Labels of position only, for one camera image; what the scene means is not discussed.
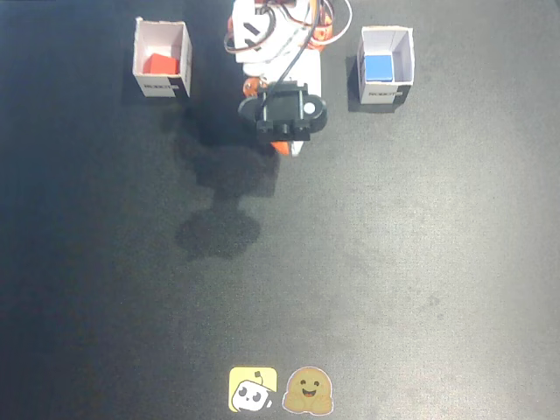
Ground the black camera cable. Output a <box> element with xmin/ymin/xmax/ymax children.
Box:
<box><xmin>260</xmin><ymin>0</ymin><xmax>323</xmax><ymax>122</ymax></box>

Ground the white cardboard box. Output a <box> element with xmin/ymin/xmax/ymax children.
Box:
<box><xmin>132</xmin><ymin>16</ymin><xmax>193</xmax><ymax>100</ymax></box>
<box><xmin>356</xmin><ymin>24</ymin><xmax>416</xmax><ymax>106</ymax></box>

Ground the brown hugging face sticker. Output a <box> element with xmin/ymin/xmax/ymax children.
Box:
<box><xmin>282</xmin><ymin>366</ymin><xmax>334</xmax><ymax>415</ymax></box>

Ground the gripper servo wire bundle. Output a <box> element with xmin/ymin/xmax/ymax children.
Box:
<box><xmin>222</xmin><ymin>6</ymin><xmax>277</xmax><ymax>56</ymax></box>

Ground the blue cube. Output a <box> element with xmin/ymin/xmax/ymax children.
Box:
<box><xmin>364</xmin><ymin>54</ymin><xmax>394</xmax><ymax>83</ymax></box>

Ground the yellow robot face sticker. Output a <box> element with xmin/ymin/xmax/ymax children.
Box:
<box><xmin>227</xmin><ymin>366</ymin><xmax>278</xmax><ymax>413</ymax></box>

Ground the shoulder servo wire bundle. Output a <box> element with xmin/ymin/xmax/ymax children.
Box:
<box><xmin>312</xmin><ymin>0</ymin><xmax>354</xmax><ymax>48</ymax></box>

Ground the red cube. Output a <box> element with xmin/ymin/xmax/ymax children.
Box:
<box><xmin>143</xmin><ymin>52</ymin><xmax>180</xmax><ymax>75</ymax></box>

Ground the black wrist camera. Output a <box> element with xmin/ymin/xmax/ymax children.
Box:
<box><xmin>238</xmin><ymin>81</ymin><xmax>328</xmax><ymax>144</ymax></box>

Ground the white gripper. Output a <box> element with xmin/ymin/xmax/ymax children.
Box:
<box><xmin>230</xmin><ymin>0</ymin><xmax>324</xmax><ymax>159</ymax></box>

